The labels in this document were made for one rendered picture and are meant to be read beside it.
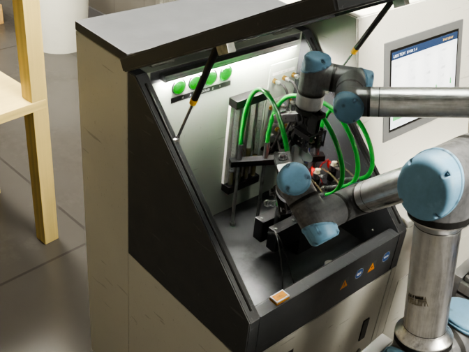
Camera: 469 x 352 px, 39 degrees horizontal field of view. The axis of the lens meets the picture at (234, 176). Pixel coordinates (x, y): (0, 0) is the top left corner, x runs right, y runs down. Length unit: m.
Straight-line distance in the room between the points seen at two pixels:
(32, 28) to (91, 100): 0.91
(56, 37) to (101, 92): 3.48
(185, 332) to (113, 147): 0.61
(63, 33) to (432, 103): 4.16
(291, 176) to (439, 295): 0.41
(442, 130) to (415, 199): 1.49
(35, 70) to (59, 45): 2.51
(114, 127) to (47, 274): 1.47
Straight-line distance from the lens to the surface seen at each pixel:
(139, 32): 2.00
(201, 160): 2.16
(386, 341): 1.79
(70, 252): 3.48
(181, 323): 2.12
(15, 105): 3.08
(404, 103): 1.67
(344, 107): 1.65
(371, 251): 2.12
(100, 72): 2.01
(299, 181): 1.49
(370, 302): 2.35
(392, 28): 2.30
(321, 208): 1.51
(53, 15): 5.43
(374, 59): 2.24
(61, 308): 3.19
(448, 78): 2.63
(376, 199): 1.50
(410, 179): 1.21
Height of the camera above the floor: 2.25
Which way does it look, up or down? 34 degrees down
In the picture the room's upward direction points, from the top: 6 degrees clockwise
